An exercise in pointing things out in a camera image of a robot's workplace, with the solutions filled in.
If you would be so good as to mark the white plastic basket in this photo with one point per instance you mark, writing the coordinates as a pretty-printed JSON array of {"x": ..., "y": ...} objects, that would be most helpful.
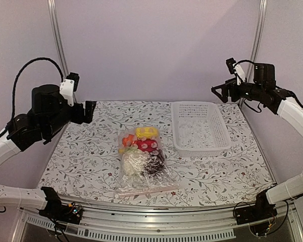
[{"x": 199, "y": 129}]

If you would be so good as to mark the aluminium frame post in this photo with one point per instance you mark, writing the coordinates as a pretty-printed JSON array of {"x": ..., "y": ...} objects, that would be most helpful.
[
  {"x": 52, "y": 10},
  {"x": 259, "y": 29}
]

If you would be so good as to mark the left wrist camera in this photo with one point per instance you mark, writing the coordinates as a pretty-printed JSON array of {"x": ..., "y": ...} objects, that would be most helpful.
[{"x": 68, "y": 86}]

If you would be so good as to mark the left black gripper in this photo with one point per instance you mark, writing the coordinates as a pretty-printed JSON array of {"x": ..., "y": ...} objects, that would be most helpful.
[{"x": 79, "y": 118}]

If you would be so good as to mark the right aluminium frame post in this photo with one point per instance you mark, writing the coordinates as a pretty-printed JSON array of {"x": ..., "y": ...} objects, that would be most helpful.
[{"x": 259, "y": 29}]

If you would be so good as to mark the front aluminium rail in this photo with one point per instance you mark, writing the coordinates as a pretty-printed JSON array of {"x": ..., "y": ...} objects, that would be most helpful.
[{"x": 110, "y": 221}]

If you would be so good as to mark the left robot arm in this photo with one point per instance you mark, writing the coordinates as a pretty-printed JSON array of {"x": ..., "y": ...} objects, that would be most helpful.
[{"x": 49, "y": 113}]

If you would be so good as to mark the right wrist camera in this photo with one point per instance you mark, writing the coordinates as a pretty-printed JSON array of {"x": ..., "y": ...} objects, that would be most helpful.
[{"x": 237, "y": 70}]

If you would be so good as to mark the orange toy pumpkin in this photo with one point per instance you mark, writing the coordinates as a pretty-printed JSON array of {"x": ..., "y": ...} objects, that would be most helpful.
[{"x": 129, "y": 140}]

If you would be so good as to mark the left aluminium frame post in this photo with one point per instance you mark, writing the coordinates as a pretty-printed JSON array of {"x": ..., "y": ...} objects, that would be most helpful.
[{"x": 52, "y": 10}]

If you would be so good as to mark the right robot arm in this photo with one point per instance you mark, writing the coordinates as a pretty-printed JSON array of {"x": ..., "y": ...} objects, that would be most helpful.
[{"x": 282, "y": 102}]

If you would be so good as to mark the dark red toy grapes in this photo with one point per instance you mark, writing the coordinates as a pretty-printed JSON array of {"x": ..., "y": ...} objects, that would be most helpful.
[{"x": 155, "y": 162}]

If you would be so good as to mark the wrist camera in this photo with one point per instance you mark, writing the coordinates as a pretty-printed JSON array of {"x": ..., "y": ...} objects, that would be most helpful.
[
  {"x": 68, "y": 86},
  {"x": 237, "y": 70}
]

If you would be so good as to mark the white toy cauliflower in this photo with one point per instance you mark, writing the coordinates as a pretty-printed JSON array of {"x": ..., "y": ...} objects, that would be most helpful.
[{"x": 133, "y": 161}]

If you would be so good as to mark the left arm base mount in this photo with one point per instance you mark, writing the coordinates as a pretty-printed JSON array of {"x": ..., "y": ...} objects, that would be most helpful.
[{"x": 56, "y": 211}]

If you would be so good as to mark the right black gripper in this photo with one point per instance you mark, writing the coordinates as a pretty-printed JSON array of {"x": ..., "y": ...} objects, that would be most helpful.
[{"x": 225, "y": 87}]

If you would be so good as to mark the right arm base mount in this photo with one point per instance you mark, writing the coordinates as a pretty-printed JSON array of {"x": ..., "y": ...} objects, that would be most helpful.
[{"x": 245, "y": 213}]

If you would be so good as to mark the floral table mat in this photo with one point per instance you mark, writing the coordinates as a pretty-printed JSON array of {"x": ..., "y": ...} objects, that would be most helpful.
[{"x": 86, "y": 164}]

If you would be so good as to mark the red toy bell pepper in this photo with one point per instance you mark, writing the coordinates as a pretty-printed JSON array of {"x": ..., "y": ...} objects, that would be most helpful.
[{"x": 148, "y": 145}]

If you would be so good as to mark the clear zip top bag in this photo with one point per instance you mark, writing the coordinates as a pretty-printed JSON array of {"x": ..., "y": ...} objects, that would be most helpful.
[{"x": 143, "y": 184}]

